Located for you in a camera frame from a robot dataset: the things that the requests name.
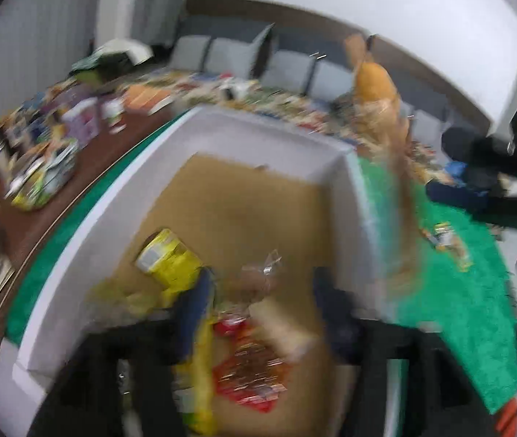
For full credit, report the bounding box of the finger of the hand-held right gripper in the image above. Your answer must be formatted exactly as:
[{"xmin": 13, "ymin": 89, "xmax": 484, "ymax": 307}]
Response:
[{"xmin": 426, "ymin": 181, "xmax": 491, "ymax": 214}]

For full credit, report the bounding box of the red snack packet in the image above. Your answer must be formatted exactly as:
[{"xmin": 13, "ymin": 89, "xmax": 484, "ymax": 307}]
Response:
[{"xmin": 213, "ymin": 316, "xmax": 291, "ymax": 413}]

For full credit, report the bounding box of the floral bed sheet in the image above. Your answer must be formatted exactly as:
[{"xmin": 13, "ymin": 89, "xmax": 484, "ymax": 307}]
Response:
[{"xmin": 117, "ymin": 70, "xmax": 450, "ymax": 183}]

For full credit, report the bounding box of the pile of assorted packages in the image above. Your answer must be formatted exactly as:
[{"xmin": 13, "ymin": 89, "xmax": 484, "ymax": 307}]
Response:
[{"xmin": 0, "ymin": 79, "xmax": 104, "ymax": 283}]

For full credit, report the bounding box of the white and green box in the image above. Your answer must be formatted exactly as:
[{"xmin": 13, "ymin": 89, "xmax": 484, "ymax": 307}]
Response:
[{"xmin": 71, "ymin": 39, "xmax": 152, "ymax": 74}]

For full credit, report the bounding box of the grey curtain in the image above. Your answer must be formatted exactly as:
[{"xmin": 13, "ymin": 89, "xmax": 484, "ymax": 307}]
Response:
[{"xmin": 0, "ymin": 0, "xmax": 102, "ymax": 101}]

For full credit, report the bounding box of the brown wooden table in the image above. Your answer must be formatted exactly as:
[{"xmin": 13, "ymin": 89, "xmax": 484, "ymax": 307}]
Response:
[{"xmin": 0, "ymin": 95, "xmax": 181, "ymax": 360}]

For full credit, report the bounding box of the long pale sausage stick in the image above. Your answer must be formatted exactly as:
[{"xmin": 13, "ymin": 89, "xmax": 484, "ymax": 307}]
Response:
[{"xmin": 249, "ymin": 303, "xmax": 323, "ymax": 360}]

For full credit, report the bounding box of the blue cloth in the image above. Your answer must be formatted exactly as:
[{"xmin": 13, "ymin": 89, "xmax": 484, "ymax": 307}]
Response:
[{"xmin": 450, "ymin": 160, "xmax": 489, "ymax": 194}]

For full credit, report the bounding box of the clear sweet potato packet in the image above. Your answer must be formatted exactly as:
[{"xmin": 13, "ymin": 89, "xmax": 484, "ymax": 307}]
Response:
[{"xmin": 222, "ymin": 249, "xmax": 286, "ymax": 315}]

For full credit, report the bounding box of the white jar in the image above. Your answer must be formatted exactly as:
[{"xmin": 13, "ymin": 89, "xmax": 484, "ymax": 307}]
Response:
[{"xmin": 101, "ymin": 95, "xmax": 127, "ymax": 133}]

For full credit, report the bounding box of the purple box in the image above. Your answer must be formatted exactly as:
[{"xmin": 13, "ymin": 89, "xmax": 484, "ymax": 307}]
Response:
[{"xmin": 60, "ymin": 95, "xmax": 102, "ymax": 146}]

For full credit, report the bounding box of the grey headboard cushion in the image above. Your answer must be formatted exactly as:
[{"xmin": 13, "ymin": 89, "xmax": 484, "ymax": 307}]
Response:
[
  {"xmin": 169, "ymin": 34, "xmax": 214, "ymax": 74},
  {"xmin": 313, "ymin": 61, "xmax": 359, "ymax": 101},
  {"xmin": 265, "ymin": 48, "xmax": 318, "ymax": 89},
  {"xmin": 206, "ymin": 23, "xmax": 275, "ymax": 78}
]

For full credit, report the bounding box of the yellow snack packet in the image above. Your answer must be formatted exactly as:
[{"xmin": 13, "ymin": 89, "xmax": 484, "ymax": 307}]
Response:
[{"xmin": 92, "ymin": 229, "xmax": 223, "ymax": 435}]

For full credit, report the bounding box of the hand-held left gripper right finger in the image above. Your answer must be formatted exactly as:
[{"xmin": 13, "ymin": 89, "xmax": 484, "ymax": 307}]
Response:
[{"xmin": 312, "ymin": 266, "xmax": 484, "ymax": 437}]

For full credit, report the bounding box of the orange book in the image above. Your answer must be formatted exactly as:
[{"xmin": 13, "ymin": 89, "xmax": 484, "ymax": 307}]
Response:
[{"xmin": 124, "ymin": 83, "xmax": 175, "ymax": 114}]

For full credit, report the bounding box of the white storage box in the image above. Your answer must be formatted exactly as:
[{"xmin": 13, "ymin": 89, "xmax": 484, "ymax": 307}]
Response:
[{"xmin": 10, "ymin": 102, "xmax": 405, "ymax": 437}]

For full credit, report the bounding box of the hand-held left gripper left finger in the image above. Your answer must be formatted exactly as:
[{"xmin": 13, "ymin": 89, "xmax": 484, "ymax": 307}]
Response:
[{"xmin": 49, "ymin": 268, "xmax": 216, "ymax": 437}]

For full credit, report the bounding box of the green patterned blanket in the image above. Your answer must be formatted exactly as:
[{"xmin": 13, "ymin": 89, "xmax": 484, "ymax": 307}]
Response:
[{"xmin": 5, "ymin": 114, "xmax": 517, "ymax": 415}]

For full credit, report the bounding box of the orange snack packet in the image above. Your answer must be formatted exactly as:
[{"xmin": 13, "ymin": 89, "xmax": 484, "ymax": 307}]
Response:
[{"xmin": 344, "ymin": 34, "xmax": 427, "ymax": 296}]

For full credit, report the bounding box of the orange blue sausage stick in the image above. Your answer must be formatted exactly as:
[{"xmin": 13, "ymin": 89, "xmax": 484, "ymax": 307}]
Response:
[{"xmin": 434, "ymin": 221, "xmax": 475, "ymax": 274}]

